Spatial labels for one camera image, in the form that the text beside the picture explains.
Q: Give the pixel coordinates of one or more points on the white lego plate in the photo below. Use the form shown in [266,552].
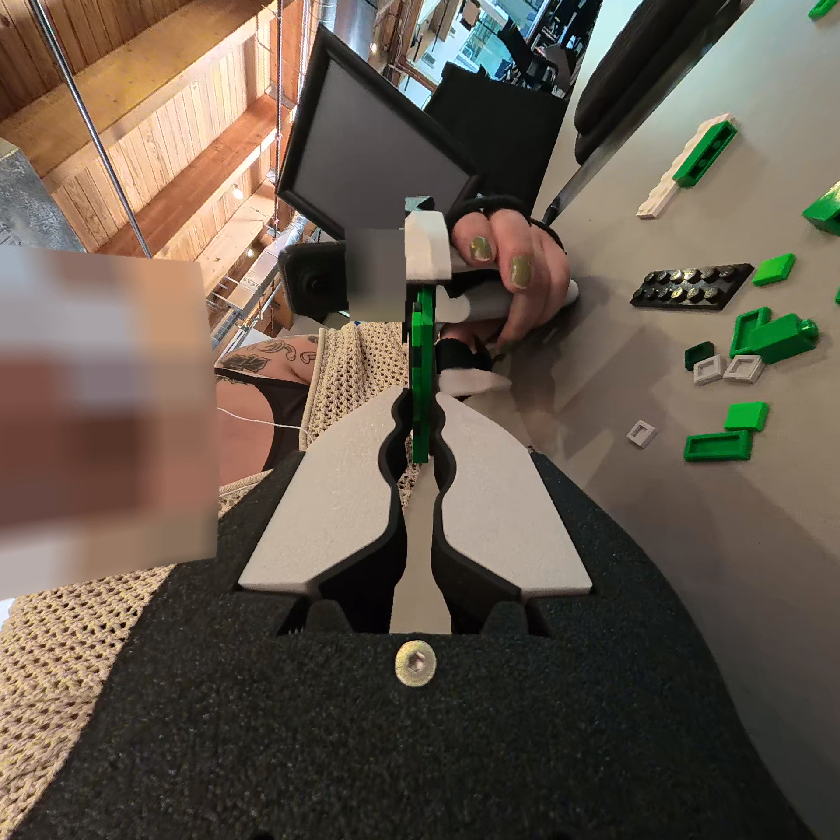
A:
[656,197]

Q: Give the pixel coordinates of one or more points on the person's left hand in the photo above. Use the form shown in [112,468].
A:
[531,262]

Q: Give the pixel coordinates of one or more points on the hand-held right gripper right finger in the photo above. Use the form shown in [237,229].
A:
[512,518]

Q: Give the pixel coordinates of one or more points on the flat green lego tile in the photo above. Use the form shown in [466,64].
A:
[774,269]

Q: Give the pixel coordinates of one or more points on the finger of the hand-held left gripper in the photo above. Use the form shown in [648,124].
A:
[426,249]

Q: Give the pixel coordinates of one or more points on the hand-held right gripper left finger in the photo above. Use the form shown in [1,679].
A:
[321,512]

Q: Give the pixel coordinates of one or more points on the pile of small lego pieces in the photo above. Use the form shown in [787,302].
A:
[774,341]

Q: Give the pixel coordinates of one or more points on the black metal rod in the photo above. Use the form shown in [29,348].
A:
[92,131]

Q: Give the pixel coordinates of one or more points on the person's torso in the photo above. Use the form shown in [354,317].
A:
[249,426]

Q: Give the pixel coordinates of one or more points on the black padded case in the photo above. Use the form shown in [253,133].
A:
[630,72]

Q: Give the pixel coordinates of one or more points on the green lego baseplate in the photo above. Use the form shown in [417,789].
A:
[422,394]

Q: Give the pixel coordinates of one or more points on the green lego brick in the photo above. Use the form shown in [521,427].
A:
[705,154]

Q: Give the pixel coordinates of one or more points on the silver spiral duct pipe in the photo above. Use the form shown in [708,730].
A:
[331,13]

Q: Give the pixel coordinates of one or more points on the black lego plate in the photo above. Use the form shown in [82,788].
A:
[692,287]

